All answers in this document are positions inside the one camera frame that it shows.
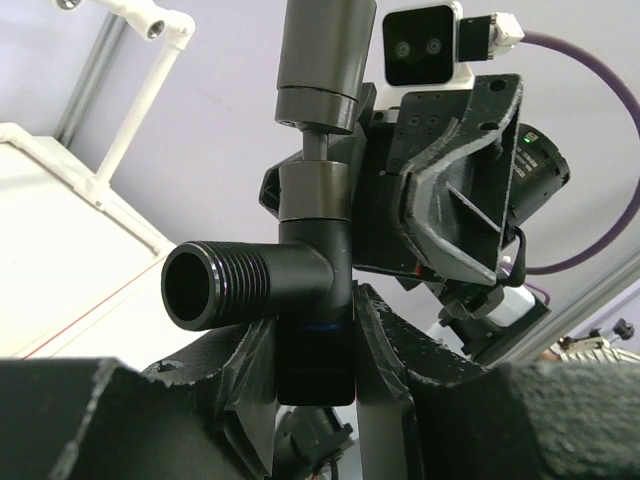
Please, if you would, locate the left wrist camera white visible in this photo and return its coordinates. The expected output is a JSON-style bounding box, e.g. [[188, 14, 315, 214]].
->
[[375, 1, 524, 110]]

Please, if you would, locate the right aluminium frame post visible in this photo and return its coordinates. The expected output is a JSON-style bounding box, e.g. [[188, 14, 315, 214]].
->
[[505, 247, 639, 362]]

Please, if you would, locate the black L-shaped faucet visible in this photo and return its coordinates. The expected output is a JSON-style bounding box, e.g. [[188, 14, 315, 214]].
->
[[161, 219, 356, 406]]

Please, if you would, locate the white PVC pipe frame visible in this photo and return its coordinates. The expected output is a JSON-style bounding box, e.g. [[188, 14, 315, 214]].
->
[[0, 0, 197, 261]]

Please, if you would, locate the black faucet valve handle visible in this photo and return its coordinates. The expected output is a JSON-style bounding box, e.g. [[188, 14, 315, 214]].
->
[[275, 1, 376, 222]]

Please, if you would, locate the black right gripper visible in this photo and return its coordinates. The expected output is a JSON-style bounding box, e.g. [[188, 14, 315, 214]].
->
[[257, 73, 525, 291]]

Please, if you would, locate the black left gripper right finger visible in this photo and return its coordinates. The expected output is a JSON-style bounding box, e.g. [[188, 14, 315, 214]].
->
[[354, 284, 639, 479]]

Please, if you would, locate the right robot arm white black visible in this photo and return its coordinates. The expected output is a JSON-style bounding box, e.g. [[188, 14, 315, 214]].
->
[[329, 74, 570, 365]]

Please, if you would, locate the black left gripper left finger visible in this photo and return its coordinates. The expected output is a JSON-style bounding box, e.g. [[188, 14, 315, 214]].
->
[[1, 320, 276, 479]]

